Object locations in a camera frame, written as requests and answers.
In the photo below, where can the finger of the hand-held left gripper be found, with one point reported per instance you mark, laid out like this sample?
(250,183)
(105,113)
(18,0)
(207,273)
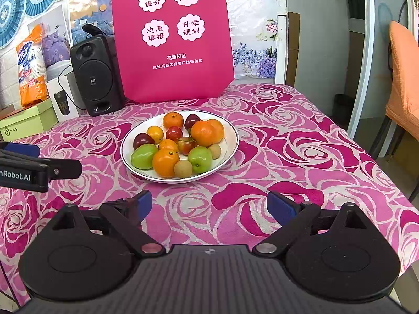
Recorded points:
(23,149)
(65,169)

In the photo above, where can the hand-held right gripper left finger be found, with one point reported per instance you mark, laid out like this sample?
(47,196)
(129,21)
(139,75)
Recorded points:
(144,204)

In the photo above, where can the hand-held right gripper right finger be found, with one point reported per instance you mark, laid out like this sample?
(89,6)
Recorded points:
(280,206)

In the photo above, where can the chair with orange cover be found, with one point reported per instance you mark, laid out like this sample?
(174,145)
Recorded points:
(404,78)

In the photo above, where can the black microphone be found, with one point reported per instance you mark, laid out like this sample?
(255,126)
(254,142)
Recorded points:
(91,29)

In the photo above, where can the orange with green stem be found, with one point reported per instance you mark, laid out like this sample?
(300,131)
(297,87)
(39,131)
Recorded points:
(165,163)

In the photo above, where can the large orange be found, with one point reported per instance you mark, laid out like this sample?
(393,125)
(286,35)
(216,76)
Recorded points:
(203,133)

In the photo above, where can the white cup box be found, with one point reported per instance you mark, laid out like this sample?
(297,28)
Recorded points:
(64,104)

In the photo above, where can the purple bedding wall poster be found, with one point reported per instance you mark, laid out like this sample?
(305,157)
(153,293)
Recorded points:
(54,45)

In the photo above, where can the small yellow-orange kumquat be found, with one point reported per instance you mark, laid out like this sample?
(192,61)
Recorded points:
(155,133)

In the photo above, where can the red and yellow apple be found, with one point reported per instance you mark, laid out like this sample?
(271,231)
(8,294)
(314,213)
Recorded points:
(187,146)

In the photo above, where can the small red apple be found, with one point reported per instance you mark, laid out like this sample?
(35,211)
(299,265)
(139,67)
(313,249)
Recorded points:
(174,133)

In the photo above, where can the flat brown cardboard sheet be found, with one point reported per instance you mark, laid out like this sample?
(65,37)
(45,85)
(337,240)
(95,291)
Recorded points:
(293,49)

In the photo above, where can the small orange kumquat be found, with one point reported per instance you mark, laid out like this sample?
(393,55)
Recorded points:
(168,145)

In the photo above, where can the round green apple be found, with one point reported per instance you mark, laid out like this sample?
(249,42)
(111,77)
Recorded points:
(200,160)

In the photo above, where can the floral printed wall sheet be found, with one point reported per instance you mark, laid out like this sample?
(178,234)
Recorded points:
(252,39)

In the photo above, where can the black speaker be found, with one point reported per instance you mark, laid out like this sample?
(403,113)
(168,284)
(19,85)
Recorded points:
(96,78)

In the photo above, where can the orange and white packet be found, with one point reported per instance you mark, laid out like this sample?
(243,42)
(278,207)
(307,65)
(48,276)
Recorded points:
(31,72)

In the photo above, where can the light green cardboard box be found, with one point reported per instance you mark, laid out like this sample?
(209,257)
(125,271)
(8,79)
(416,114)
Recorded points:
(26,121)

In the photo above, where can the pink rose printed tablecloth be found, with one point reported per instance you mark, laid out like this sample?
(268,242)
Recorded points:
(278,157)

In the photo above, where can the medium tangerine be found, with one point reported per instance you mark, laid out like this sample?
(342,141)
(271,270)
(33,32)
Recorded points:
(219,130)
(173,120)

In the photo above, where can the white plate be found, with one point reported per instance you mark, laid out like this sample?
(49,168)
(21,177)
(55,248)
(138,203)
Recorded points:
(228,144)

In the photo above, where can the elongated green mango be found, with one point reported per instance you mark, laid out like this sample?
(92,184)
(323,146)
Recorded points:
(144,156)

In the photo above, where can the tan longan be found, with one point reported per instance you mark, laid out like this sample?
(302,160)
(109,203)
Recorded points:
(183,169)
(214,151)

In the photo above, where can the magenta tote bag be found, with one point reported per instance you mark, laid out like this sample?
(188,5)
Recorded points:
(173,78)

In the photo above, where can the dark red plum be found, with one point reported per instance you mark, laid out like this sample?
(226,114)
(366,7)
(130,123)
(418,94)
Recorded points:
(143,140)
(192,121)

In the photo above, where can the blue bedding wall poster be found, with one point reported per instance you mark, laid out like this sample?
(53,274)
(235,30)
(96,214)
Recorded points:
(85,9)

